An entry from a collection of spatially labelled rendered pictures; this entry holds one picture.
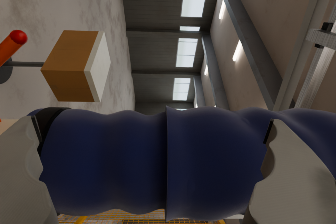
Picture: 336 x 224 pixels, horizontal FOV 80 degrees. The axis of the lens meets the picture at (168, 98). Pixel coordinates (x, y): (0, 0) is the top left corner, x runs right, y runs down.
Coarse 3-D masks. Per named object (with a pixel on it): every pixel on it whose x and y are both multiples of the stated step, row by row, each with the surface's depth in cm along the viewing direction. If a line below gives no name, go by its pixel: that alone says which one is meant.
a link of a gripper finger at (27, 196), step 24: (24, 120) 10; (0, 144) 8; (24, 144) 9; (0, 168) 7; (24, 168) 7; (0, 192) 7; (24, 192) 7; (48, 192) 7; (0, 216) 6; (24, 216) 6; (48, 216) 6
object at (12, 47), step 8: (16, 32) 31; (24, 32) 32; (8, 40) 31; (16, 40) 31; (24, 40) 32; (0, 48) 32; (8, 48) 32; (16, 48) 32; (0, 56) 32; (8, 56) 33; (0, 64) 33
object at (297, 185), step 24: (288, 144) 9; (264, 168) 9; (288, 168) 8; (312, 168) 8; (264, 192) 7; (288, 192) 7; (312, 192) 7; (264, 216) 6; (288, 216) 6; (312, 216) 6
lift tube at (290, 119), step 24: (168, 120) 38; (192, 120) 40; (216, 120) 39; (240, 120) 40; (264, 120) 40; (288, 120) 40; (312, 120) 41; (168, 144) 35; (192, 144) 36; (216, 144) 36; (240, 144) 36; (264, 144) 37; (312, 144) 36; (168, 168) 33; (192, 168) 35; (216, 168) 34; (240, 168) 34; (168, 192) 33; (192, 192) 35; (216, 192) 35; (240, 192) 34; (168, 216) 36; (192, 216) 38; (216, 216) 37
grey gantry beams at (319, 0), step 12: (312, 0) 202; (324, 0) 196; (312, 12) 202; (324, 12) 201; (312, 24) 206; (300, 36) 218; (300, 48) 218; (300, 60) 224; (288, 72) 237; (300, 72) 231; (288, 84) 238; (288, 96) 246; (276, 108) 260; (288, 108) 254
